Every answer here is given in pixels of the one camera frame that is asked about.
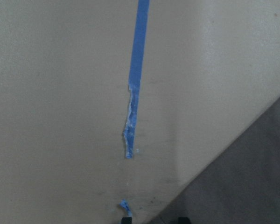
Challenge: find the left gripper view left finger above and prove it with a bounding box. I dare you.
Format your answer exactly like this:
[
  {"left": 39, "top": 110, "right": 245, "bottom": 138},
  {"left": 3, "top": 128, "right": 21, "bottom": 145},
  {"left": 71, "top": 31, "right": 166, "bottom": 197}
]
[{"left": 121, "top": 217, "right": 132, "bottom": 224}]

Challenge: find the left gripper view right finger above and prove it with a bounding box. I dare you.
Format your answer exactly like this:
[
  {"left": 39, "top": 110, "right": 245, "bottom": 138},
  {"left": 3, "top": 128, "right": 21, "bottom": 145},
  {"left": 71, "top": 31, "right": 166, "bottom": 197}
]
[{"left": 177, "top": 217, "right": 189, "bottom": 224}]

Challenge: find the brown t-shirt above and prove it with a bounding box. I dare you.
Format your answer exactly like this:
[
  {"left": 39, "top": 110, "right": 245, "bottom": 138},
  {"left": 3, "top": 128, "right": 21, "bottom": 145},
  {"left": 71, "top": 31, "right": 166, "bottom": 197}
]
[{"left": 151, "top": 98, "right": 280, "bottom": 224}]

